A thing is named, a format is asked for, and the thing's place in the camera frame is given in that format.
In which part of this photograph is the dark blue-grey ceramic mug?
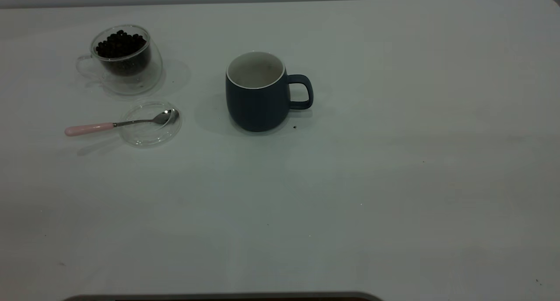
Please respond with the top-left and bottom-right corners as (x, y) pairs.
(225, 51), (314, 133)

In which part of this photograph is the clear round glass lid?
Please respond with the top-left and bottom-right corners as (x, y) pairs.
(119, 101), (182, 147)

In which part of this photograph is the pile of coffee beans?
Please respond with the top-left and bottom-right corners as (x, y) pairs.
(95, 29), (151, 77)

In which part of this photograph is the clear double-wall glass cup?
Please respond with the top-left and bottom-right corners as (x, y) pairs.
(76, 24), (163, 96)

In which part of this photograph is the metal spoon with pink handle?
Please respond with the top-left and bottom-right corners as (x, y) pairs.
(64, 108), (180, 137)

